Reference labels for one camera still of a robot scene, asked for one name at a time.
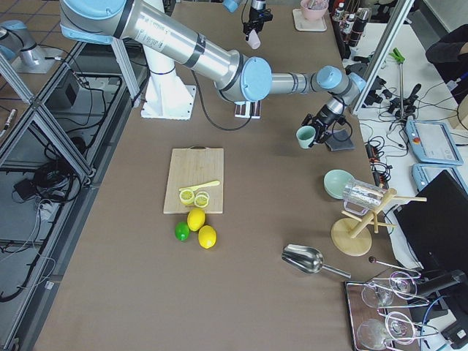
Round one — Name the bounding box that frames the metal scoop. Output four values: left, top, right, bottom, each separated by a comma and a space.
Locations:
282, 244, 351, 279

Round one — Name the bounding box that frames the green bowl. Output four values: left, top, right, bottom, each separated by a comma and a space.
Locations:
323, 169, 354, 200

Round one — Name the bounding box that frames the yellow plastic knife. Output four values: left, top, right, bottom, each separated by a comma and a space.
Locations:
178, 180, 220, 191

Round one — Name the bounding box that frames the beige tray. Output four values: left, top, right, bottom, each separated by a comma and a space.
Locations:
292, 9, 327, 32

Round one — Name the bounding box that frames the white wire cup holder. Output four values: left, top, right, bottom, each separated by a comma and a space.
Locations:
234, 101, 261, 119

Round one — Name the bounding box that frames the blue teach pendant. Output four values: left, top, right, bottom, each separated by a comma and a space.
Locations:
411, 163, 458, 191
405, 120, 464, 166

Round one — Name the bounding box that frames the glass rack tray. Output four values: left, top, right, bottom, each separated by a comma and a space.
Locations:
344, 271, 439, 350

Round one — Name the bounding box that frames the wooden mug tree stand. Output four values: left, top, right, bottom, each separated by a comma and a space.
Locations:
331, 188, 427, 257

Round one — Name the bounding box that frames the upper lemon slice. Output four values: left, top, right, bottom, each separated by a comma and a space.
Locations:
179, 189, 195, 205

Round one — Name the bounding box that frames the green lime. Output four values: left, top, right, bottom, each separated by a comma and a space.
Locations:
174, 222, 191, 241

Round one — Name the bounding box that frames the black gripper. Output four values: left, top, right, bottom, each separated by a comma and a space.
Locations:
301, 106, 339, 147
243, 10, 273, 37

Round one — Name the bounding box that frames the grey folded cloth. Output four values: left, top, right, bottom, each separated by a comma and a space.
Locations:
325, 129, 355, 152

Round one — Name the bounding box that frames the yellow lemon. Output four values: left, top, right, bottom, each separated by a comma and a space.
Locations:
198, 225, 217, 249
187, 208, 205, 232

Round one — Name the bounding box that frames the black monitor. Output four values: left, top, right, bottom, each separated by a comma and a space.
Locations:
394, 170, 467, 272

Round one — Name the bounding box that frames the lemon slice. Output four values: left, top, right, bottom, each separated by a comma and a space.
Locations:
194, 191, 210, 208
179, 189, 195, 205

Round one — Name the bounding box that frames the green cup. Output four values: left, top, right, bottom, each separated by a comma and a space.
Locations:
295, 126, 316, 149

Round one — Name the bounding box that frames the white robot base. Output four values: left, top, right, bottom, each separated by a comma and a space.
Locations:
141, 45, 196, 121

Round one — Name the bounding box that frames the lower lemon slice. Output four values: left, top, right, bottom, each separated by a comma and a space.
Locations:
194, 191, 210, 208

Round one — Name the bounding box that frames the wooden cutting board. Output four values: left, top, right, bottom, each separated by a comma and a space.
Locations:
163, 148, 224, 214

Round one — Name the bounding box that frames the pink bowl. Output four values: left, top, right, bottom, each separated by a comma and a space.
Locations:
301, 0, 328, 20

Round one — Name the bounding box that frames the clear glass mug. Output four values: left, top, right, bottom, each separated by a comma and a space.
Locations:
342, 179, 386, 216

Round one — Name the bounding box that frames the pink cup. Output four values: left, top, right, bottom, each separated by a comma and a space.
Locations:
246, 29, 261, 50

